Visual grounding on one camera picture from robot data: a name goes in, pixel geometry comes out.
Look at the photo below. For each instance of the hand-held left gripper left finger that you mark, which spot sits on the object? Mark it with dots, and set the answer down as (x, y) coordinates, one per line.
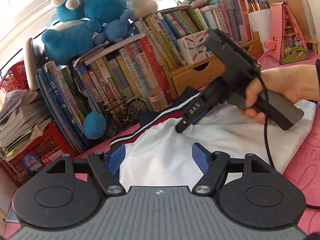
(116, 158)

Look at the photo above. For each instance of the pink bunny-print mat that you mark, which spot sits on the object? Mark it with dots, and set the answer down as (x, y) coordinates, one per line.
(305, 160)

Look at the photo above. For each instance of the row of large picture books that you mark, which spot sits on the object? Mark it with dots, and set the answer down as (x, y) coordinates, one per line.
(112, 80)

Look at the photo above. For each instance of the white and navy jacket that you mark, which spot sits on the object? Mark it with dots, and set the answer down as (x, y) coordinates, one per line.
(162, 155)

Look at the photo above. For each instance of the large blue plush toy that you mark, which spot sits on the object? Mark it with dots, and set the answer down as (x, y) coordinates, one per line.
(82, 17)

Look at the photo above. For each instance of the row of slim paperback books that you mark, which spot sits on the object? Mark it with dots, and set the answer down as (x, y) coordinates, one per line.
(175, 25)

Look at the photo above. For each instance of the white pen holder cup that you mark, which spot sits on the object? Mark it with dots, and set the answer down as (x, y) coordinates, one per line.
(258, 25)

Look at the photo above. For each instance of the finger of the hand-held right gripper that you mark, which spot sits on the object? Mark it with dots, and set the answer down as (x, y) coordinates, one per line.
(181, 127)

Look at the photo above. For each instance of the white printed box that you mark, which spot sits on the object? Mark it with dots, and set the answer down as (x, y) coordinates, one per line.
(192, 47)

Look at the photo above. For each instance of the small blue plush toy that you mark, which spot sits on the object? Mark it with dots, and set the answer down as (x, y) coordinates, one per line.
(117, 27)

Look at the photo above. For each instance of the person's right hand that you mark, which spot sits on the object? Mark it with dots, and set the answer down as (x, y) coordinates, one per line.
(282, 82)

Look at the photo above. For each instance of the miniature bicycle model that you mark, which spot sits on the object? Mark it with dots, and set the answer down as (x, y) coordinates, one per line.
(135, 108)

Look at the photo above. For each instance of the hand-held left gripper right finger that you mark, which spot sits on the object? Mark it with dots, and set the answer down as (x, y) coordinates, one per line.
(200, 157)

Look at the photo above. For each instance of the wooden drawer organizer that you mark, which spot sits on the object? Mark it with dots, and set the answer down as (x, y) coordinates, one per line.
(190, 80)

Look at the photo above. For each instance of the red plastic crate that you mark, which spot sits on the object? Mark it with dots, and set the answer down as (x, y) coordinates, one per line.
(12, 77)
(50, 150)

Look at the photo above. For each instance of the stack of paper booklets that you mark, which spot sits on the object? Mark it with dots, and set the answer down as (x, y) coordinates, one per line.
(22, 122)

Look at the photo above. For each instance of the pink triangular dollhouse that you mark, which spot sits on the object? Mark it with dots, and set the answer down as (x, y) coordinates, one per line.
(290, 37)

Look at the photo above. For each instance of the clear plastic jar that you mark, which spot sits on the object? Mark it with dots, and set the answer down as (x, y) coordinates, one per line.
(158, 101)

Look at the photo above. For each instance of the grey curved panel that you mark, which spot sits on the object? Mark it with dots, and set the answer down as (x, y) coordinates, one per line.
(31, 65)

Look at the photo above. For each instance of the person's right forearm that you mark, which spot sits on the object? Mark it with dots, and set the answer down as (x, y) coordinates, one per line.
(311, 82)

